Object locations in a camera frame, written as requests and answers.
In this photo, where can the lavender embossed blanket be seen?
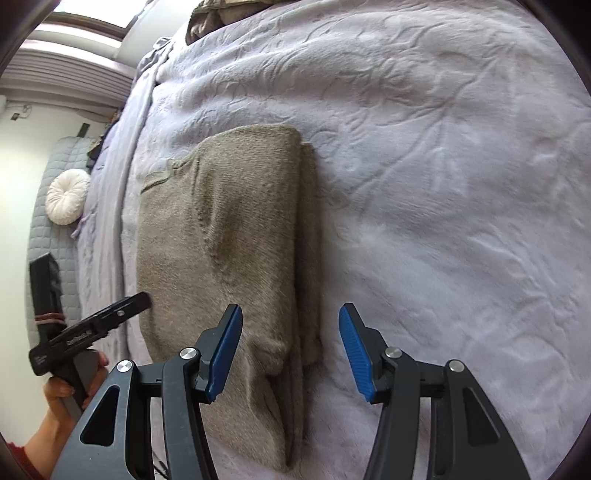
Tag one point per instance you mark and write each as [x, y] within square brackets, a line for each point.
[438, 184]

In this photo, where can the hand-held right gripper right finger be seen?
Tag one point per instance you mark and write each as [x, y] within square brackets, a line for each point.
[358, 350]

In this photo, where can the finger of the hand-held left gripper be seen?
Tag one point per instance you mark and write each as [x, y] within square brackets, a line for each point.
[122, 311]

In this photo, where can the brown knit sweater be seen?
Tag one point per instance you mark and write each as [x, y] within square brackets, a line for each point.
[240, 221]

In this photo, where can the window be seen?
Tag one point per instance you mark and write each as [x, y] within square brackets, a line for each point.
[92, 11]

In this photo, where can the person's left forearm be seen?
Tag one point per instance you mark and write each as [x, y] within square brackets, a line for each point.
[32, 457]

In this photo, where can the grey quilted headboard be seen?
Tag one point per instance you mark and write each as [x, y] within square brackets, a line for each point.
[51, 244]

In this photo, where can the white pleated curtain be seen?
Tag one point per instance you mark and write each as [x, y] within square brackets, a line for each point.
[69, 78]

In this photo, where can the white round pillow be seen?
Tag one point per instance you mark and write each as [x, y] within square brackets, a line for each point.
[68, 196]

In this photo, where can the person's left hand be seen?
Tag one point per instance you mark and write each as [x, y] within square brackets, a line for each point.
[57, 406]

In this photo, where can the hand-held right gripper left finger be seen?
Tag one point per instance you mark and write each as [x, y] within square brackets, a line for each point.
[226, 350]

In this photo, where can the brown striped garment pile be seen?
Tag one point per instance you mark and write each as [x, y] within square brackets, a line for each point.
[207, 21]

